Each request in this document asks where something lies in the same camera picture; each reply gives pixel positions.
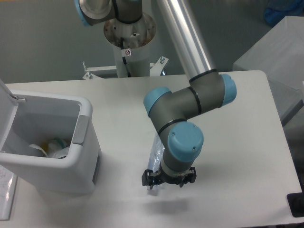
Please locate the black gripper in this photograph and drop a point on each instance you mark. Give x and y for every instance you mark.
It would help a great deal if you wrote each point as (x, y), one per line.
(150, 178)

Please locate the crushed clear plastic bottle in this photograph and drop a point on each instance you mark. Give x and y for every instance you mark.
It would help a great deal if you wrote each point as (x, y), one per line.
(156, 154)

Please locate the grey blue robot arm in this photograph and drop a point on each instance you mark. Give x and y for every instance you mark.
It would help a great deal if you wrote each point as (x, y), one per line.
(128, 29)

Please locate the white trash can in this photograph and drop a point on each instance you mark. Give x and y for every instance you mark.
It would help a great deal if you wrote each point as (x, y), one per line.
(35, 117)

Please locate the black device at table edge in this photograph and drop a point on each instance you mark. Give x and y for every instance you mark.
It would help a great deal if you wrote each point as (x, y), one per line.
(296, 204)

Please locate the paper sheet in plastic sleeve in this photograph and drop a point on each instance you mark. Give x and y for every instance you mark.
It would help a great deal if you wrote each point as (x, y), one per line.
(8, 182)

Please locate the blue object in background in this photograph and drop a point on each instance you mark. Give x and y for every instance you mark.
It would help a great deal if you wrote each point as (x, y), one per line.
(276, 10)

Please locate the white pedestal base frame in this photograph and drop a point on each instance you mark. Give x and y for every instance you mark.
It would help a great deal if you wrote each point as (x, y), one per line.
(156, 69)

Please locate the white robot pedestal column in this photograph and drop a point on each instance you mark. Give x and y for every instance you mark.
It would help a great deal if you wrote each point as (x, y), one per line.
(132, 62)

